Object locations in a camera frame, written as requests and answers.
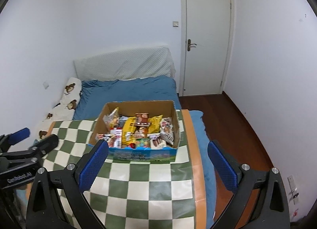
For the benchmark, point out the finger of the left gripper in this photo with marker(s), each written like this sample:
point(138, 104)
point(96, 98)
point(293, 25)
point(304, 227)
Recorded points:
point(33, 154)
point(17, 135)

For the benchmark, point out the colorful candy bag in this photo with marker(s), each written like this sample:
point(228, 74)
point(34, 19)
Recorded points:
point(142, 143)

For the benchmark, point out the cardboard box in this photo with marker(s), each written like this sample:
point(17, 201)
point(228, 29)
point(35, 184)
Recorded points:
point(129, 109)

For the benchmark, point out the brown cake snack bag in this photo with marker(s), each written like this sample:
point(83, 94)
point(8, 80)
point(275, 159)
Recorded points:
point(141, 119)

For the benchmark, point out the metal door handle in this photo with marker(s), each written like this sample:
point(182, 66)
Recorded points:
point(190, 45)

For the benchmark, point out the green white checkered blanket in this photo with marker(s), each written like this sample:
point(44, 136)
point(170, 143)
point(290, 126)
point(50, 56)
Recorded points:
point(141, 195)

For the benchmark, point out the bear print pillow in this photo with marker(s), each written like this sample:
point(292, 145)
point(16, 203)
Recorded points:
point(65, 108)

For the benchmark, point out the chocolate stick biscuit box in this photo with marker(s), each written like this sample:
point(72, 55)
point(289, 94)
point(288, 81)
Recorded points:
point(157, 142)

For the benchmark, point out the red white snack box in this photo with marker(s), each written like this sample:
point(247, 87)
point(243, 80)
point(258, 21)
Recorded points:
point(113, 138)

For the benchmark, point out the black snack bar pack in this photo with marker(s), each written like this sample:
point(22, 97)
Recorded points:
point(122, 121)

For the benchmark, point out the clear yellow bread bag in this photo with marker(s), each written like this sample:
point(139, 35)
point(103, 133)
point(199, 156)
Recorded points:
point(112, 120)

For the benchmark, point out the wall socket with plug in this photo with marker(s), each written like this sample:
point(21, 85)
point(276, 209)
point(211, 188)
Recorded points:
point(293, 194)

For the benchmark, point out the small yellow snack bag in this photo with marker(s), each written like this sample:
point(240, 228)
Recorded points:
point(154, 124)

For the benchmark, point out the blue bed sheet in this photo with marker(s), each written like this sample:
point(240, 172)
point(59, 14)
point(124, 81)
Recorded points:
point(95, 94)

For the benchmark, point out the white pastry snack bag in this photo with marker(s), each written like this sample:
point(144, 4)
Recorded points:
point(166, 122)

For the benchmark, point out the white cookie snack bag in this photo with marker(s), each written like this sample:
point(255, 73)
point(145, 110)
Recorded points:
point(167, 134)

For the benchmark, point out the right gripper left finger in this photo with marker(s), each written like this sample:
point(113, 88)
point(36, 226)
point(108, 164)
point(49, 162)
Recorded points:
point(45, 208)

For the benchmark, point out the white door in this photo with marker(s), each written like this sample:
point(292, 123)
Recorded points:
point(209, 24)

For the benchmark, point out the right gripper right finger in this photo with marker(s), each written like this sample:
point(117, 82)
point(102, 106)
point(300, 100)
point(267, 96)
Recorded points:
point(271, 206)

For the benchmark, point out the panda orange snack bag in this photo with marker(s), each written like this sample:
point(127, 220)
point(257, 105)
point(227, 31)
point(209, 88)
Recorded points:
point(141, 132)

